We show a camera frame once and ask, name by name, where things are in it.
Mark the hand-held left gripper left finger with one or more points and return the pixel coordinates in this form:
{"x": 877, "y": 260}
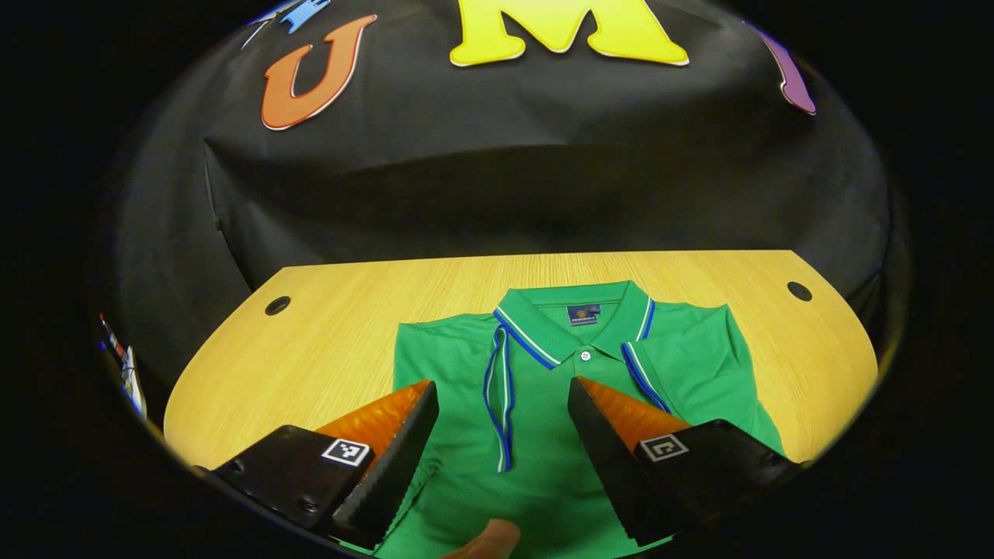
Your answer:
{"x": 396, "y": 473}

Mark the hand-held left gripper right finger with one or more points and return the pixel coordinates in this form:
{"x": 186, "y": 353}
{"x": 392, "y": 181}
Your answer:
{"x": 602, "y": 458}

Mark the green T-shirt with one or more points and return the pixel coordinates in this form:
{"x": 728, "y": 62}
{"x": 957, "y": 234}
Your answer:
{"x": 543, "y": 419}

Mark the white side table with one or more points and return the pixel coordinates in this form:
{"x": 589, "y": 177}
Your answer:
{"x": 132, "y": 380}

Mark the black backdrop cloth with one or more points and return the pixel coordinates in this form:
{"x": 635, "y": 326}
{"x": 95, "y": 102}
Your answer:
{"x": 543, "y": 155}

